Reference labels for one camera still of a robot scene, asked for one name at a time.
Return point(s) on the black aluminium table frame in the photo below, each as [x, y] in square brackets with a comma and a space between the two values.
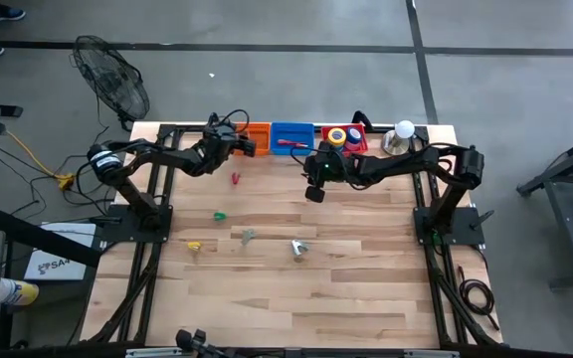
[192, 128]

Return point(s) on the small red stapler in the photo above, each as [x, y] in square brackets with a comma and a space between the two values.
[235, 178]
[300, 145]
[285, 142]

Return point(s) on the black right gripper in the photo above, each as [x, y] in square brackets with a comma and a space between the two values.
[326, 169]

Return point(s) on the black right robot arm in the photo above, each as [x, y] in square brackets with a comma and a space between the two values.
[396, 164]

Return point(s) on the orange plastic basket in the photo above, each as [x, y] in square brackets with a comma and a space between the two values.
[261, 134]

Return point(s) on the black floor fan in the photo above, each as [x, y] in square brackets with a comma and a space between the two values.
[112, 79]

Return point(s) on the teal staple remover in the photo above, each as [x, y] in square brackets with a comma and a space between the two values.
[297, 246]

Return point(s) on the red plastic basket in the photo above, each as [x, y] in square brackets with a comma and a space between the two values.
[364, 144]

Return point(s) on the small green stapler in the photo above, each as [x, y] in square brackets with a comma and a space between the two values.
[220, 217]

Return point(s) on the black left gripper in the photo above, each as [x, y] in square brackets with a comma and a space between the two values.
[219, 144]

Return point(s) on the white bulb table lamp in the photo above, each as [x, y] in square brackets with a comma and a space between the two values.
[405, 129]

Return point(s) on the small yellow stapler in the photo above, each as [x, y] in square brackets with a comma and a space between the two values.
[194, 245]

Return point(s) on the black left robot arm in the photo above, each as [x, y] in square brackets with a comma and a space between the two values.
[167, 158]

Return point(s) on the black metal side stand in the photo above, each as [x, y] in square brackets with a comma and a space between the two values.
[565, 209]

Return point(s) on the yellow tape roll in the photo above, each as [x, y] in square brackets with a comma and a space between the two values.
[330, 136]

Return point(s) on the white printed sign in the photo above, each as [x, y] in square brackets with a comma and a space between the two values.
[57, 263]

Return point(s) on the grey staple remover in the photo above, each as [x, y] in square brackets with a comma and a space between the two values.
[248, 236]

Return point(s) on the blue plastic basket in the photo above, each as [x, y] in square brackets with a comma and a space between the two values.
[291, 131]

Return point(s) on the pink tape roll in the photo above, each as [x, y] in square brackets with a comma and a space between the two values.
[354, 147]

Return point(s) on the black stand beam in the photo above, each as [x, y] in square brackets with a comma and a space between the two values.
[43, 238]

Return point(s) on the white and yellow bottle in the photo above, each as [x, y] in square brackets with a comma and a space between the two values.
[20, 293]

